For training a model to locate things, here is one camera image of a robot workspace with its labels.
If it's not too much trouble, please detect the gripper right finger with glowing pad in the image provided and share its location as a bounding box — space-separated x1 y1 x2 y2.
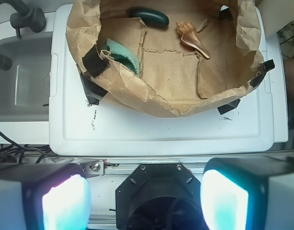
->
200 157 294 230

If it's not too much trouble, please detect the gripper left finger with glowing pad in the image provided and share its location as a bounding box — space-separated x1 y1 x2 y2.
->
0 163 91 230

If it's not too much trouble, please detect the orange spiral conch shell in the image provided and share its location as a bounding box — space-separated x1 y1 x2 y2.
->
175 20 210 59

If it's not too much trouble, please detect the white plastic bin lid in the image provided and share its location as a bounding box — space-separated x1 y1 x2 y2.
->
49 4 274 157

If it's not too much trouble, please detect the black tape piece bottom right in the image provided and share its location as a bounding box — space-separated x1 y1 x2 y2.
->
217 99 240 115

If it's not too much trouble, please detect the black tape piece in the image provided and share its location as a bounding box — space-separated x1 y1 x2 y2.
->
217 99 240 115
80 73 108 105

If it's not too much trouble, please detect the grey plastic tub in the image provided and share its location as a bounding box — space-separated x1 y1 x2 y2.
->
0 32 52 122

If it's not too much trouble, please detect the black tape piece left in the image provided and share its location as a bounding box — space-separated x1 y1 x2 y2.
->
80 73 108 105

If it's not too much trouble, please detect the crumpled brown paper bag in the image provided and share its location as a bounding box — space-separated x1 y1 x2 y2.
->
66 0 266 117

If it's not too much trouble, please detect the green foam sponge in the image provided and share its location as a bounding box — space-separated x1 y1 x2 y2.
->
104 38 140 76

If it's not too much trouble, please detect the black faucet fixture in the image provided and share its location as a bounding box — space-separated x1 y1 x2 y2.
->
0 0 46 38

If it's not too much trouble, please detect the dark green cucumber toy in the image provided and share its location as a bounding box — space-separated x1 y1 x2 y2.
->
129 7 170 27

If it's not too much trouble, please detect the black cables bundle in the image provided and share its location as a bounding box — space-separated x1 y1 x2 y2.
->
0 126 52 165

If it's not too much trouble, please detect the aluminium frame rail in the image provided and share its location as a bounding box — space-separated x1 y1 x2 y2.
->
74 156 210 176

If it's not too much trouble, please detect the black octagonal mount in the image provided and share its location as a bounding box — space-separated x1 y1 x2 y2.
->
115 163 208 230

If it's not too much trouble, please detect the black hose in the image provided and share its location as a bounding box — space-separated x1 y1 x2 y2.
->
0 46 13 71

